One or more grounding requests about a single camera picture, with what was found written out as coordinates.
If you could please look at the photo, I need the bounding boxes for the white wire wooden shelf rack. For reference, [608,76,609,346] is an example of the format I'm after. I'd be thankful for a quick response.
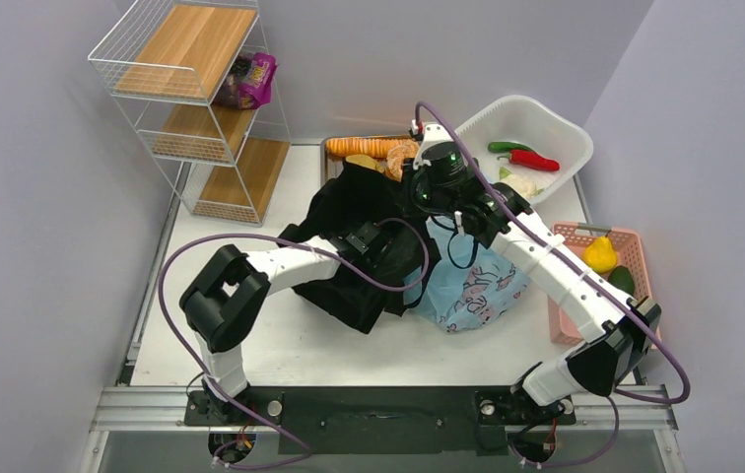
[88,1,291,226]

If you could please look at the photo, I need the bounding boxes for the red chili pepper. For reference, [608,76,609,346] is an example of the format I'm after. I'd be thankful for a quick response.
[508,149,561,172]

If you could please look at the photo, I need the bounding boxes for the blue printed plastic bag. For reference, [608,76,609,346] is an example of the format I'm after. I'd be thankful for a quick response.
[403,217,530,333]

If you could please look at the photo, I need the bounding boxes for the yellow pear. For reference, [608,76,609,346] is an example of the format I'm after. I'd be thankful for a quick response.
[581,236,619,274]

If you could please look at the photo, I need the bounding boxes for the steel tray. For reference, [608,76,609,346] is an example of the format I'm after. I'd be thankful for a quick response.
[319,134,415,184]

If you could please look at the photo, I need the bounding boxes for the dark green avocado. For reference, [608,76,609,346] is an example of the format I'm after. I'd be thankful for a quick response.
[607,265,636,297]

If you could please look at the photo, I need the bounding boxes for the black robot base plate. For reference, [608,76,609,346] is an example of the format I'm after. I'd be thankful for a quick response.
[184,384,576,458]

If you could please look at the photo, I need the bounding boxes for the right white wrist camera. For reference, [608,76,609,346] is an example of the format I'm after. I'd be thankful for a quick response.
[410,118,453,170]

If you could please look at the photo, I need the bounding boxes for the black fabric tote bag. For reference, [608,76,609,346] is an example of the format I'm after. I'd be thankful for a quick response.
[279,164,440,334]

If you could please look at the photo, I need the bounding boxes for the row of orange crackers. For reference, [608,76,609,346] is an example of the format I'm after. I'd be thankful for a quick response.
[325,137,417,160]

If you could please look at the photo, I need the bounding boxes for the green chili pepper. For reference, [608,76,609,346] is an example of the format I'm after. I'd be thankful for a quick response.
[487,141,533,154]

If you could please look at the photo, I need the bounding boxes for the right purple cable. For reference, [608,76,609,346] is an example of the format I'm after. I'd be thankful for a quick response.
[414,101,692,469]

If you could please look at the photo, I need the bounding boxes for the white cauliflower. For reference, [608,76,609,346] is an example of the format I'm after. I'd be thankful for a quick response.
[500,173,541,202]

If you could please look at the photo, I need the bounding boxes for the brown bread slice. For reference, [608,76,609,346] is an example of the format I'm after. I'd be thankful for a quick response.
[344,154,385,174]

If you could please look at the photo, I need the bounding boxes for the pink plastic basket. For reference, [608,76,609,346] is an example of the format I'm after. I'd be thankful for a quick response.
[547,222,652,346]

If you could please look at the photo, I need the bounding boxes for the purple snack packet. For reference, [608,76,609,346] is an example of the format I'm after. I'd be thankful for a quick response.
[213,52,277,110]

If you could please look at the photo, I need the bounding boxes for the white plastic basin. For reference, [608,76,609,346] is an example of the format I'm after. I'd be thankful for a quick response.
[456,95,593,206]

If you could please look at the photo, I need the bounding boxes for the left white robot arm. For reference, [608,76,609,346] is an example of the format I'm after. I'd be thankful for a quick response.
[178,223,412,424]

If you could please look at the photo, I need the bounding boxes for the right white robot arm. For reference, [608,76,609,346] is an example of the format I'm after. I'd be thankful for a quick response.
[402,141,661,423]

